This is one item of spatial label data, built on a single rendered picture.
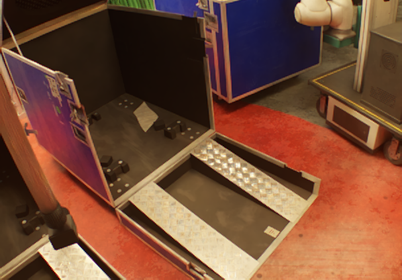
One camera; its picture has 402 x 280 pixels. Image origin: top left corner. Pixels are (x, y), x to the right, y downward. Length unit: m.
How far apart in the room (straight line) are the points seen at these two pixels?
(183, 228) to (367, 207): 1.08
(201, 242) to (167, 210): 0.27
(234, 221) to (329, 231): 0.54
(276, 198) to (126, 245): 0.89
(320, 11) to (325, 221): 1.27
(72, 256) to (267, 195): 1.14
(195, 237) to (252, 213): 0.38
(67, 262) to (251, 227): 1.00
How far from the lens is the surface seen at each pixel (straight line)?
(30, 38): 2.53
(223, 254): 1.85
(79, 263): 1.90
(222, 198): 2.14
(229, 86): 2.65
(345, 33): 2.44
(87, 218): 2.28
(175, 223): 1.93
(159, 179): 2.16
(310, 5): 2.30
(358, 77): 2.59
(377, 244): 2.05
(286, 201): 2.10
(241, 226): 2.00
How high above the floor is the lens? 1.58
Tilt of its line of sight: 35 degrees down
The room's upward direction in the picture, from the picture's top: 6 degrees counter-clockwise
